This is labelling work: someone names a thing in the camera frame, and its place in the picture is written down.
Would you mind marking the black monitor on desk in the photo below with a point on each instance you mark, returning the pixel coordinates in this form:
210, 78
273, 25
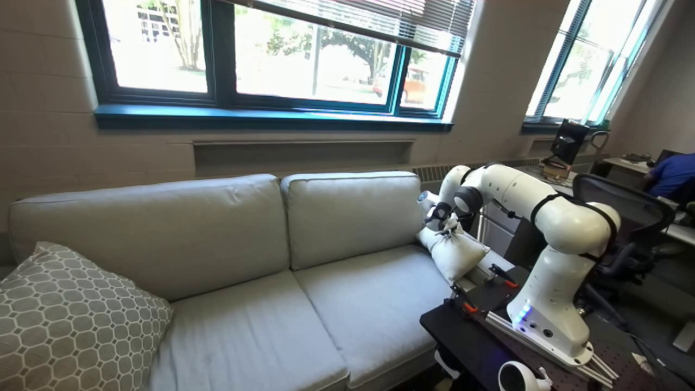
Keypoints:
568, 143

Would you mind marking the grey filing cabinet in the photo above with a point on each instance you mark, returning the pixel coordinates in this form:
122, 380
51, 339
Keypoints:
511, 238

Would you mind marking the right blue-framed window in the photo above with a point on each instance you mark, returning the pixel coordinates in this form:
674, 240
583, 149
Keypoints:
594, 55

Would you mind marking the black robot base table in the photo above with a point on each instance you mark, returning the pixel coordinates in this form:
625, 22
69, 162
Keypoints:
475, 351

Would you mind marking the small white pillow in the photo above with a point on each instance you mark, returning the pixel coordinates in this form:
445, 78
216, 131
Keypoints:
452, 251

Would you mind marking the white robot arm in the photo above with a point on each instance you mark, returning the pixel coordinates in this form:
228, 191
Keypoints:
544, 311

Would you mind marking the light grey two-seat couch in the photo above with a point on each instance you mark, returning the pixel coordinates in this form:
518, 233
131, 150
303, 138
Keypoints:
303, 283

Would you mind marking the large blue-framed window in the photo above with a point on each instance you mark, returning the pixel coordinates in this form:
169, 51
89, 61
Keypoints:
263, 63

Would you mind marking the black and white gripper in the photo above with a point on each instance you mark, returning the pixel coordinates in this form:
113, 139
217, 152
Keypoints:
440, 215

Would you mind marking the person in blue shirt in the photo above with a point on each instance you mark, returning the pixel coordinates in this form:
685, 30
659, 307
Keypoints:
672, 174

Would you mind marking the grey patterned cushion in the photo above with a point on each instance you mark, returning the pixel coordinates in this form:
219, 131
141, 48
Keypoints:
67, 325

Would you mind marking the white VR controller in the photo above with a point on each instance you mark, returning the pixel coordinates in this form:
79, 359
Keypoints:
518, 377

